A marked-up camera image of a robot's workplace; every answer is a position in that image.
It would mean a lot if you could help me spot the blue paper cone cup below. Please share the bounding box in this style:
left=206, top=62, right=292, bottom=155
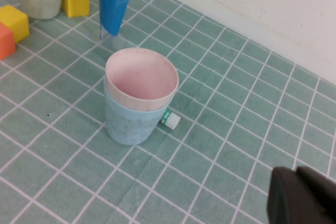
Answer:
left=97, top=0, right=139, bottom=49

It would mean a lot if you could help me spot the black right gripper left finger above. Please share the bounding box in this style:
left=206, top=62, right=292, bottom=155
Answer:
left=266, top=166, right=329, bottom=224

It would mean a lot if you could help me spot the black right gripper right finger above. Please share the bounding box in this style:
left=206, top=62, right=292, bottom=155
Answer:
left=296, top=165, right=336, bottom=224

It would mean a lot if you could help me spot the green grid tablecloth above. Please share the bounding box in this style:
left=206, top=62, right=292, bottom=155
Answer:
left=0, top=0, right=336, bottom=224

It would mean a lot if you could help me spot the light blue plastic cup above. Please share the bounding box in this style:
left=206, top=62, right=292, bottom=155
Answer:
left=103, top=84, right=169, bottom=146

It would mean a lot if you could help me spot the yellow foam cube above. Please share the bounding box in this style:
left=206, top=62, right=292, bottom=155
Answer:
left=0, top=4, right=30, bottom=44

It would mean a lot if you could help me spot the pink plastic cup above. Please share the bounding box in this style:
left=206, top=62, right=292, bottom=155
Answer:
left=104, top=47, right=180, bottom=112

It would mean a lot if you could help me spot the orange foam cube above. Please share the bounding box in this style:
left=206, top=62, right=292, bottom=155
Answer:
left=0, top=22, right=17, bottom=61

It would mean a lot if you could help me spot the yellow foam wedge block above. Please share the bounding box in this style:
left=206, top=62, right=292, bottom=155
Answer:
left=61, top=0, right=90, bottom=18

